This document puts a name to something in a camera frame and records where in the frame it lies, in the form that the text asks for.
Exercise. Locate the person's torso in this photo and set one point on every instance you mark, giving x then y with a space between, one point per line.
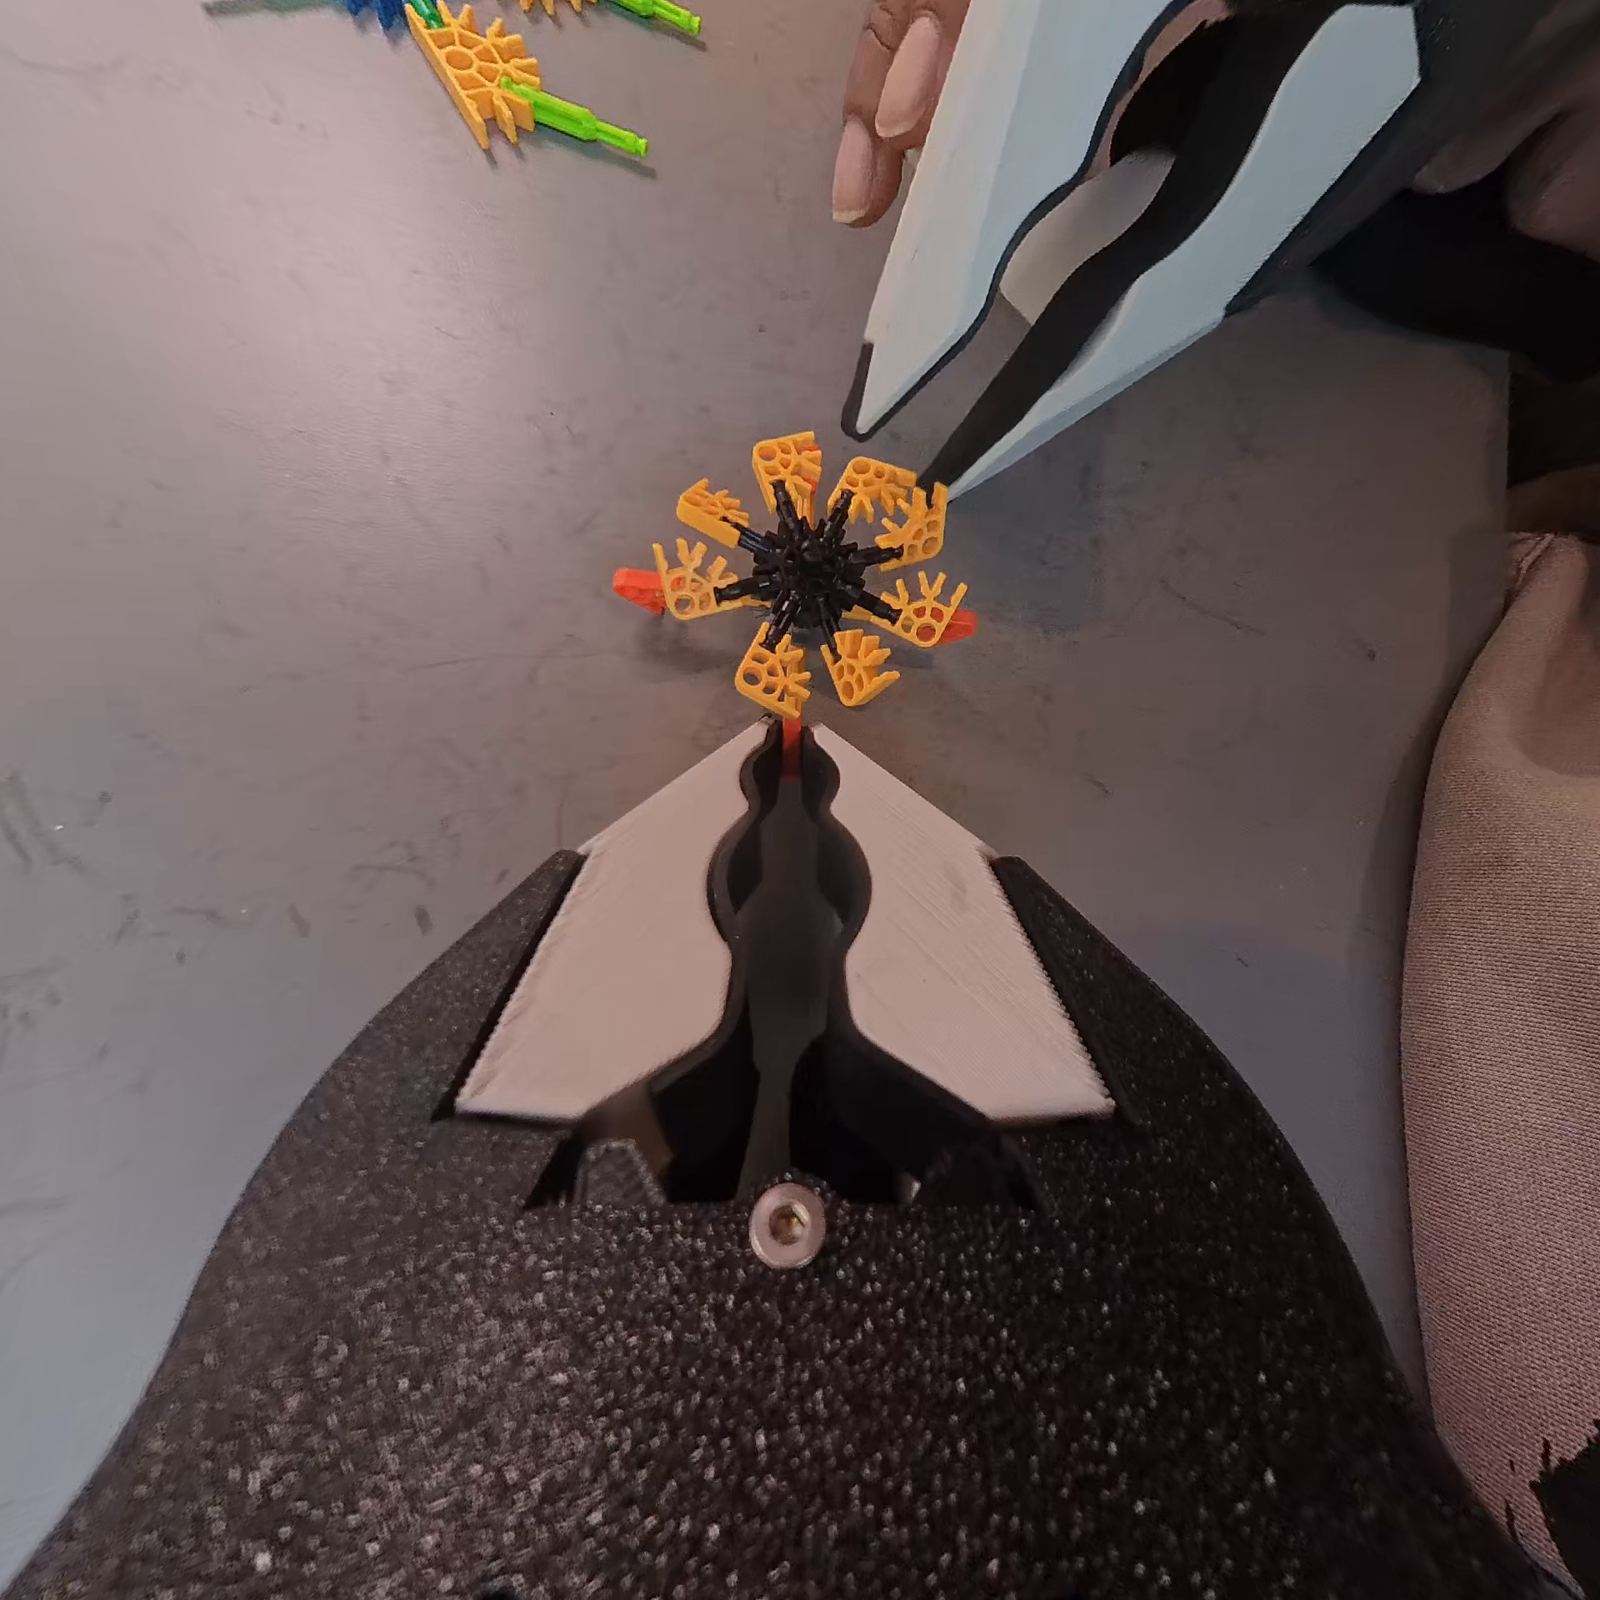
1500 1001

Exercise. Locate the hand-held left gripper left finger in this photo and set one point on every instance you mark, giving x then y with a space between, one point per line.
601 988

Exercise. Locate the yellow black toy wheel assembly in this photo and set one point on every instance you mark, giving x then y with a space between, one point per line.
801 569

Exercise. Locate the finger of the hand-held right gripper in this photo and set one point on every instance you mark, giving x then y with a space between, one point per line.
987 163
1250 213

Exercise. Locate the person's right hand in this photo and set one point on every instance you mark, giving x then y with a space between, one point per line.
894 89

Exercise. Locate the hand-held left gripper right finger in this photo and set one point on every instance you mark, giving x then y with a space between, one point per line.
976 988

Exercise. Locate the large blue green toy assembly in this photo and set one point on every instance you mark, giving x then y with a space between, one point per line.
475 64

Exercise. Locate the grey desk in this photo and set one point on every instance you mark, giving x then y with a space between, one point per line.
313 563

